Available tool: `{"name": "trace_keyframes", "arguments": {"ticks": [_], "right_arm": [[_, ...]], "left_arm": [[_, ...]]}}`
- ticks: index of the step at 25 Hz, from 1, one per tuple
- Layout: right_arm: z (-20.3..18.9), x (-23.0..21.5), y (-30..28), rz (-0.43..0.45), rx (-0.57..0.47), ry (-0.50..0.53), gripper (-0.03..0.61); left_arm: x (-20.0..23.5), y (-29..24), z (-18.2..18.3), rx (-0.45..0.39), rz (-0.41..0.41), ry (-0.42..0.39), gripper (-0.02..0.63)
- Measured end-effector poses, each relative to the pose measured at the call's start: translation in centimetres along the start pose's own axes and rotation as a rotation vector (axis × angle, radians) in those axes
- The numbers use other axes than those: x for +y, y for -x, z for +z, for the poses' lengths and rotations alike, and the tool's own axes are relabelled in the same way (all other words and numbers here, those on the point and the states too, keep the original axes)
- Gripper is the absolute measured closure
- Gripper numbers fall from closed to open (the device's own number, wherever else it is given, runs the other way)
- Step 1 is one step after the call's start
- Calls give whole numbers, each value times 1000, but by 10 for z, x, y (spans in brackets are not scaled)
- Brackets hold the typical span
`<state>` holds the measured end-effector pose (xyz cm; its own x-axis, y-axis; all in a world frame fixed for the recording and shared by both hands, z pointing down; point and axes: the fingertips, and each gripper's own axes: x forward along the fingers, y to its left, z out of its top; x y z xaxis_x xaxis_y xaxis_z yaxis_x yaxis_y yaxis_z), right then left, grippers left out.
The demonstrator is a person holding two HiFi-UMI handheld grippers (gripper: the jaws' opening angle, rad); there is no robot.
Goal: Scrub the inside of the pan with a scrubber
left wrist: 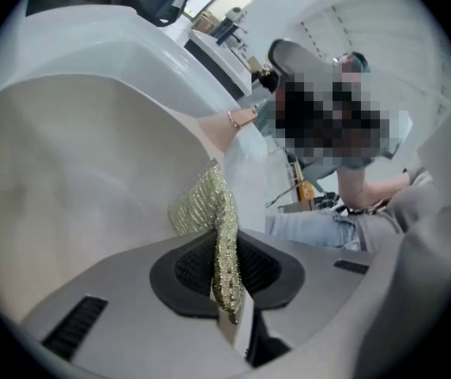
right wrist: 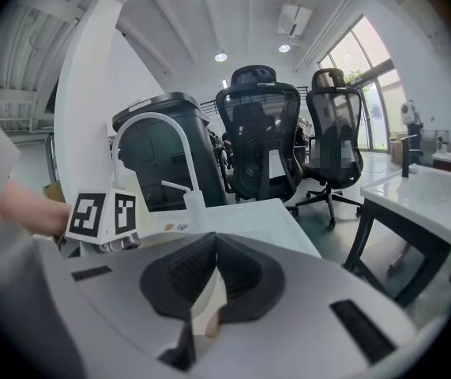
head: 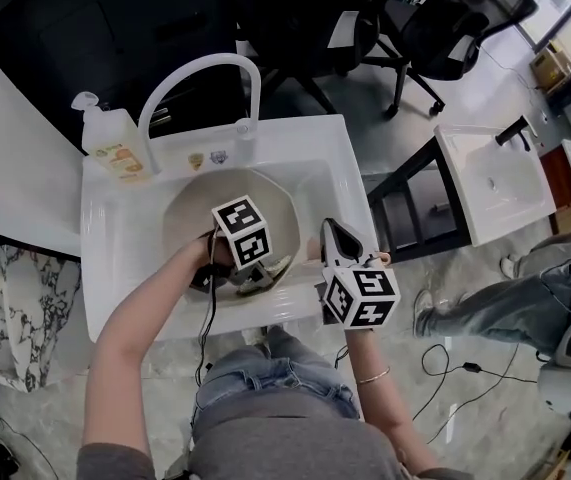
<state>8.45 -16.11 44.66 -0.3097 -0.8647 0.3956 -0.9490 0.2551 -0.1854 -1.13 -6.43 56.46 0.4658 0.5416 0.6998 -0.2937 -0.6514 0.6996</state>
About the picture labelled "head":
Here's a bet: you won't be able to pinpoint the white sink basin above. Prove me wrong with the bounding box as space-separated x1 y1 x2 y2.
80 113 381 343

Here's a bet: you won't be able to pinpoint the person's blue jeans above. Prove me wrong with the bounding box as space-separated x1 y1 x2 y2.
190 325 364 444

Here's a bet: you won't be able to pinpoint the person's grey shirt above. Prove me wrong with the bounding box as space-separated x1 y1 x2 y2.
75 402 476 480

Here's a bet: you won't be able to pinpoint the black mesh office chair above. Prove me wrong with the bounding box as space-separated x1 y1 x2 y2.
237 0 381 114
359 0 539 119

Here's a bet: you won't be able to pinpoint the yellow soap pump bottle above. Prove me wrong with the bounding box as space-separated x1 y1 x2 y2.
70 92 154 185

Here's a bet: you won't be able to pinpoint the black faucet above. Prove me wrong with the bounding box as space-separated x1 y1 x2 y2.
494 115 534 152

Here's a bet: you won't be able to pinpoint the beige frying pan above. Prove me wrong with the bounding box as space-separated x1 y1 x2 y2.
162 166 326 299

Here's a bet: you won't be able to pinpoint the thin black floor cable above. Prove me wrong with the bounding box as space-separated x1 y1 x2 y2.
0 402 61 480

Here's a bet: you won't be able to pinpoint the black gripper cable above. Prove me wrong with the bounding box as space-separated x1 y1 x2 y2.
194 235 219 387

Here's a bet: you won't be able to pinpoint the black cable with adapter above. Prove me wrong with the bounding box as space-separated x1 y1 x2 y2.
412 342 539 444

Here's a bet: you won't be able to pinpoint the white square washbasin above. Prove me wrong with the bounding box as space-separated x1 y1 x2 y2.
433 122 556 248

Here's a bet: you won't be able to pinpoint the marble pattern table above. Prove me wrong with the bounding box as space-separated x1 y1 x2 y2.
0 245 84 394

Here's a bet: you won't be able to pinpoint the yellow-green sponge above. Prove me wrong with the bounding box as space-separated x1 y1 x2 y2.
236 256 294 298

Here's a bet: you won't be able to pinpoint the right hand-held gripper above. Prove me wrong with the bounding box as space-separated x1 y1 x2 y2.
319 216 401 330

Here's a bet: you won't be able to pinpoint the white curved faucet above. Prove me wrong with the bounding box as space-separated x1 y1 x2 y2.
137 52 262 175

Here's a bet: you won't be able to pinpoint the white round robot device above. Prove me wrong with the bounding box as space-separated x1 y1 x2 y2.
537 317 571 422

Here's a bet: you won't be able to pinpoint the person's left forearm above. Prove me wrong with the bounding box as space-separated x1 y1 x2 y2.
80 235 227 462

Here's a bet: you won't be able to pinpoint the cardboard box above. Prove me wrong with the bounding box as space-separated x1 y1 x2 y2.
529 42 571 89

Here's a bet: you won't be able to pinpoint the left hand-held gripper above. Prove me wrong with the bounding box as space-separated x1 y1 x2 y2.
210 195 277 289

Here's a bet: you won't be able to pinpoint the person's right forearm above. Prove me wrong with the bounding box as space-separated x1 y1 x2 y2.
342 325 434 474

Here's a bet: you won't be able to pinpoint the thin gold bracelet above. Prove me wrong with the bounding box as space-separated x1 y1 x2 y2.
355 365 392 385

